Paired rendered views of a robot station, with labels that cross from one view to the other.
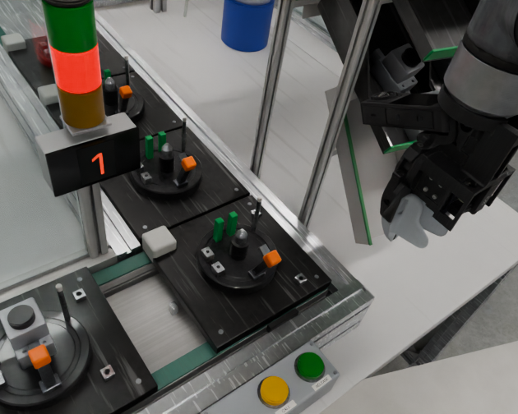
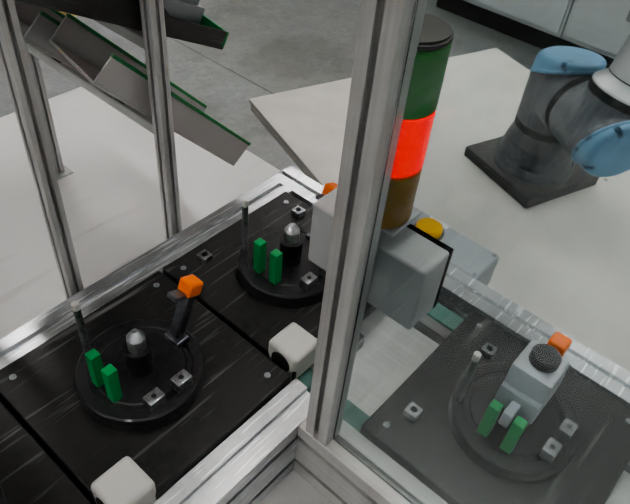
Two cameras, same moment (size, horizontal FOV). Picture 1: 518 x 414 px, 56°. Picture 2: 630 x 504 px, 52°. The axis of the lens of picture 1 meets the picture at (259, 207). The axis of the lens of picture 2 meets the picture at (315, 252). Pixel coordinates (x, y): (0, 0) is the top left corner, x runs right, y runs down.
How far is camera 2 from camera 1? 0.86 m
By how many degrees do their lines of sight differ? 65
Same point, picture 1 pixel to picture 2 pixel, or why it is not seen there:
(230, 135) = not seen: outside the picture
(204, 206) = (203, 315)
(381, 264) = (194, 191)
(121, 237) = (285, 411)
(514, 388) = (311, 123)
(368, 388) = not seen: hidden behind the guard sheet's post
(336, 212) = (112, 228)
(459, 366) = (304, 150)
